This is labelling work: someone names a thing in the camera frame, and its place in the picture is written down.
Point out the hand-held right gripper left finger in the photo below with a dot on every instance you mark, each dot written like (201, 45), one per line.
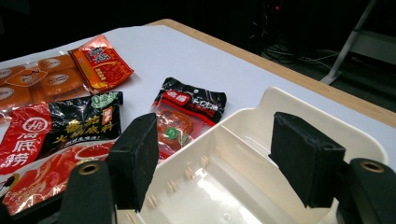
(134, 161)

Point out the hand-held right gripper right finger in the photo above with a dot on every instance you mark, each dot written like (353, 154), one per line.
(305, 161)

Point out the small black red clear packet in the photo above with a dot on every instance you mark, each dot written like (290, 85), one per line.
(183, 115)

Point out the large red black soup packet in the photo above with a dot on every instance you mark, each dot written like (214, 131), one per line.
(62, 124)

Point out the cream plastic bin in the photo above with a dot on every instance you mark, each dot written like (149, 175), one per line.
(218, 186)

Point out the red orange sauce packet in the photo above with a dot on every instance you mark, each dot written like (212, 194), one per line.
(104, 63)

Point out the clear packet of orange cubes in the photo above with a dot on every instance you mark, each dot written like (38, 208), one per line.
(53, 82)

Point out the grey metal stand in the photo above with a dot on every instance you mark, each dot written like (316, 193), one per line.
(348, 43)

